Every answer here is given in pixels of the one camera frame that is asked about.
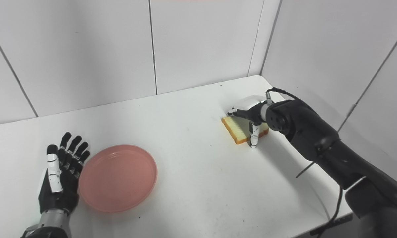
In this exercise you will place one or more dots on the pink round plate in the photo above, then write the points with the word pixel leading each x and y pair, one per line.
pixel 118 178

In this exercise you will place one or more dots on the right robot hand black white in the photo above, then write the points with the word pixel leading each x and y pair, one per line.
pixel 251 115

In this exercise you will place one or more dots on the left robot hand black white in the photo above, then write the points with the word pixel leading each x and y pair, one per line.
pixel 61 175

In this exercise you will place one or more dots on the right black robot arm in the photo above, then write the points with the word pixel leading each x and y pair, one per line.
pixel 337 158

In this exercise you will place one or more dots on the slice of white bread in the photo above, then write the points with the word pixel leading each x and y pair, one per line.
pixel 239 130

